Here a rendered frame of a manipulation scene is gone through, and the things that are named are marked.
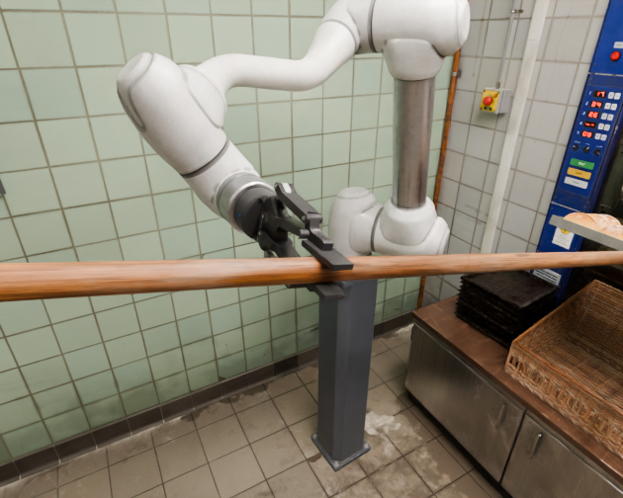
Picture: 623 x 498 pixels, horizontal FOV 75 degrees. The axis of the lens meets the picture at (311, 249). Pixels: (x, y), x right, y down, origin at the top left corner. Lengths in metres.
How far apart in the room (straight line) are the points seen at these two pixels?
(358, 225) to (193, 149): 0.76
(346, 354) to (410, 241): 0.55
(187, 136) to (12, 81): 1.03
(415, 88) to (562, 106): 1.03
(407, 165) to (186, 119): 0.67
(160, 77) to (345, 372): 1.29
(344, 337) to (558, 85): 1.31
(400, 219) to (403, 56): 0.45
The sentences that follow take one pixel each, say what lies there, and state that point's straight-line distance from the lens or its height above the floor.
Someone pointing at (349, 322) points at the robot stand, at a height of 0.81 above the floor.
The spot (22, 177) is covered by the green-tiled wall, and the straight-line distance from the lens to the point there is 1.68.
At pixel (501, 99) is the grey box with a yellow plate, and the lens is 2.09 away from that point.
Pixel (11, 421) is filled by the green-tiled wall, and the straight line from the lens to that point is 2.22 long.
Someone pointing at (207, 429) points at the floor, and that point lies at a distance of 2.26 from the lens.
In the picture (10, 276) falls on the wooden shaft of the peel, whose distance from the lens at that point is 0.38.
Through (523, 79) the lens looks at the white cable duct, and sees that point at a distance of 2.08.
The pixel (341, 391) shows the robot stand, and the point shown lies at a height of 0.46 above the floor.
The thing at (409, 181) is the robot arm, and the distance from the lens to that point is 1.17.
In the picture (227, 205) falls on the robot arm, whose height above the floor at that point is 1.50.
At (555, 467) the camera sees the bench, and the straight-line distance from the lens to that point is 1.80.
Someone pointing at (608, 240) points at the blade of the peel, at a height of 1.23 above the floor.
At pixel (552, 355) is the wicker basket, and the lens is 1.94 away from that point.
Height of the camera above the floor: 1.73
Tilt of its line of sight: 28 degrees down
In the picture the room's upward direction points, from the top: straight up
